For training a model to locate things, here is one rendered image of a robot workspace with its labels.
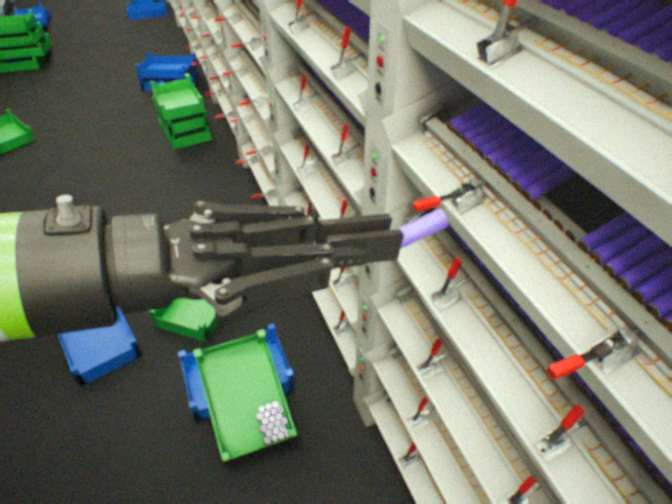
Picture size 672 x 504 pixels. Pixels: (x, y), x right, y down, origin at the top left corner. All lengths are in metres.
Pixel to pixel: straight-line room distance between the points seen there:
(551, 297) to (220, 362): 1.09
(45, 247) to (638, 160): 0.45
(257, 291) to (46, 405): 1.41
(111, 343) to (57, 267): 1.43
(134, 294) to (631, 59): 0.46
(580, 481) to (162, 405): 1.20
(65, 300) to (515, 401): 0.57
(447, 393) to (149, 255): 0.69
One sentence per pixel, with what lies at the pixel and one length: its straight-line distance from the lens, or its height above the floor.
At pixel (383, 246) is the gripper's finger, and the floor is 1.03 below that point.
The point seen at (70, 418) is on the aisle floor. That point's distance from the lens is 1.69.
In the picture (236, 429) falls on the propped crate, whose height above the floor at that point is 0.03.
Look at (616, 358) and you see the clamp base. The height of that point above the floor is 0.93.
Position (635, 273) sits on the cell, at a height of 0.96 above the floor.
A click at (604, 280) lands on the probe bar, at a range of 0.58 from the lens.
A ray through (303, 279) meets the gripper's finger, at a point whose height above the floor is 1.04.
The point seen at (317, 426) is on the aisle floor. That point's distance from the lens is 1.50.
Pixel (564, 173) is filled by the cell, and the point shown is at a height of 0.97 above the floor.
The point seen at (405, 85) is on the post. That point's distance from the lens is 0.78.
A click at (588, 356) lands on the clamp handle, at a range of 0.53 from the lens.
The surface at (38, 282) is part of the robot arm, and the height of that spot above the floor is 1.09.
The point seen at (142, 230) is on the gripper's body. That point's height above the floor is 1.09.
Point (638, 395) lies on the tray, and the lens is 0.56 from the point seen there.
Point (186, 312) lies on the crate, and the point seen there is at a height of 0.00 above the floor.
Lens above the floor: 1.32
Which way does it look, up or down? 43 degrees down
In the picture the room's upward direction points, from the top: straight up
